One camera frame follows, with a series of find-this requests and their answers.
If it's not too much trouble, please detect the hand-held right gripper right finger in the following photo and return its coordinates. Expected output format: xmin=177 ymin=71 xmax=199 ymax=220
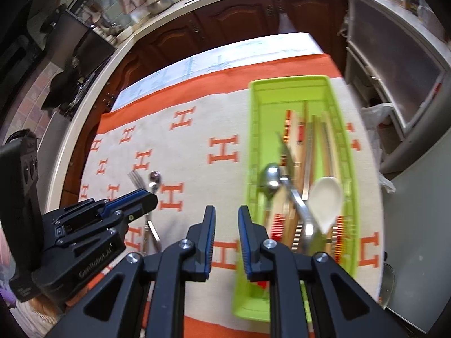
xmin=237 ymin=206 xmax=410 ymax=338

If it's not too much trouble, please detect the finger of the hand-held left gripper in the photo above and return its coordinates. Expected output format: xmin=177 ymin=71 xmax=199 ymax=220
xmin=56 ymin=193 xmax=159 ymax=244
xmin=52 ymin=189 xmax=149 ymax=226

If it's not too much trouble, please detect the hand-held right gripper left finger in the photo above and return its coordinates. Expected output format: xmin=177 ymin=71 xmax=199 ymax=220
xmin=46 ymin=205 xmax=216 ymax=338

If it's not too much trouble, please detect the metal fork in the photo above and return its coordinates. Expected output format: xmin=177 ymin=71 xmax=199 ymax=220
xmin=127 ymin=171 xmax=163 ymax=254
xmin=277 ymin=132 xmax=297 ymax=184

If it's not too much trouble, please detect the small metal spoon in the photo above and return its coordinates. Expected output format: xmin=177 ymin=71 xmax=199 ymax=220
xmin=143 ymin=171 xmax=163 ymax=254

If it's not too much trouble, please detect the pale chopstick red striped end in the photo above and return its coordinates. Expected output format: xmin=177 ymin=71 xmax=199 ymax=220
xmin=269 ymin=213 xmax=288 ymax=243
xmin=333 ymin=215 xmax=348 ymax=264

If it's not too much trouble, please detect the large metal spoon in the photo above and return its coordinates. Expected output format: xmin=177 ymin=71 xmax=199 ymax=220
xmin=260 ymin=163 xmax=320 ymax=254

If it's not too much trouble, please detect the white ceramic spoon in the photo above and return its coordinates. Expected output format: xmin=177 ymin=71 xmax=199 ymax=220
xmin=306 ymin=177 xmax=344 ymax=235

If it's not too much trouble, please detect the metal chopstick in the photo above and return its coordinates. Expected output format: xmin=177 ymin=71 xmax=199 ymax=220
xmin=302 ymin=114 xmax=316 ymax=198

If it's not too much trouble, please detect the pale chopstick red orange pattern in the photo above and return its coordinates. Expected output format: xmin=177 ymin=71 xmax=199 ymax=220
xmin=295 ymin=121 xmax=306 ymax=170
xmin=282 ymin=110 xmax=295 ymax=170

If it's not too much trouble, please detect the green plastic utensil tray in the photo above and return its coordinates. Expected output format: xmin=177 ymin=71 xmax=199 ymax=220
xmin=231 ymin=75 xmax=361 ymax=324

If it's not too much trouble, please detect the orange beige letter-print blanket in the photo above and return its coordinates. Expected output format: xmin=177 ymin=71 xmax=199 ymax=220
xmin=65 ymin=53 xmax=385 ymax=338

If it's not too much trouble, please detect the black wok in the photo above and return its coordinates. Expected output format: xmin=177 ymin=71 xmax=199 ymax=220
xmin=42 ymin=67 xmax=89 ymax=113

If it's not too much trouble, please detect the gas stove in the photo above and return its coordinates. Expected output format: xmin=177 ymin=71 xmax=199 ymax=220
xmin=67 ymin=53 xmax=114 ymax=113

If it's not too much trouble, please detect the steel range hood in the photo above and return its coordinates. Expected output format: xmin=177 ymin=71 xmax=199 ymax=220
xmin=28 ymin=7 xmax=117 ymax=78

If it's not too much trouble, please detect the white plastic bag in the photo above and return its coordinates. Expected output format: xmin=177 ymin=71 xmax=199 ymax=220
xmin=359 ymin=102 xmax=397 ymax=194

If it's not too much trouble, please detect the steel bowl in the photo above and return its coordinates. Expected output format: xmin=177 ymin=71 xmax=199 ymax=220
xmin=146 ymin=0 xmax=173 ymax=15

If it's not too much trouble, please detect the hanging plastic bag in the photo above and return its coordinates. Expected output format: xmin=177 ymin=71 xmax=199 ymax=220
xmin=277 ymin=12 xmax=297 ymax=36

